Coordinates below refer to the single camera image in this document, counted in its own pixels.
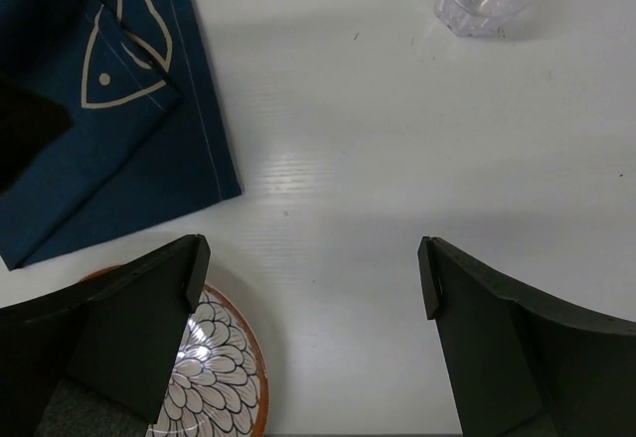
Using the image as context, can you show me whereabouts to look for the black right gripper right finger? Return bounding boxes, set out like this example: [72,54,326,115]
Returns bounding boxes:
[418,236,635,436]

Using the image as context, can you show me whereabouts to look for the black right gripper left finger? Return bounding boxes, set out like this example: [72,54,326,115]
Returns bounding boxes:
[1,234,210,436]

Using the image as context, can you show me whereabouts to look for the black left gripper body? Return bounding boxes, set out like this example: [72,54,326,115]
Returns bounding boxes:
[1,76,73,193]

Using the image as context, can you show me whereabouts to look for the blue fish placemat cloth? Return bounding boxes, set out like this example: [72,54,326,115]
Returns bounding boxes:
[1,0,241,269]

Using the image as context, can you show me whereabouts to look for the floral ceramic plate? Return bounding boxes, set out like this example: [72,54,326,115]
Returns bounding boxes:
[74,265,272,437]

